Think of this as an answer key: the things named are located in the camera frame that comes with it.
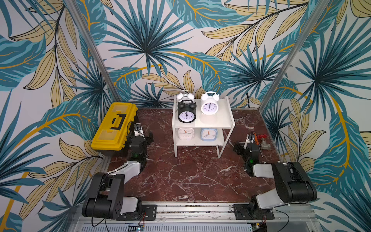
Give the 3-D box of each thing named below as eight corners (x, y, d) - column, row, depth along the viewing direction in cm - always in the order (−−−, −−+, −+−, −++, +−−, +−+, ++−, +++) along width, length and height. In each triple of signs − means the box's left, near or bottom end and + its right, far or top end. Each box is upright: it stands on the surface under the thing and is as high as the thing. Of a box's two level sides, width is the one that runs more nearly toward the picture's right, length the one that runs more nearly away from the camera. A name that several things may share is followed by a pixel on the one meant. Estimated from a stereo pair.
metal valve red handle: (261, 150, 99) (264, 147, 96) (257, 136, 106) (259, 134, 103) (269, 150, 99) (271, 147, 96) (264, 136, 106) (266, 134, 103)
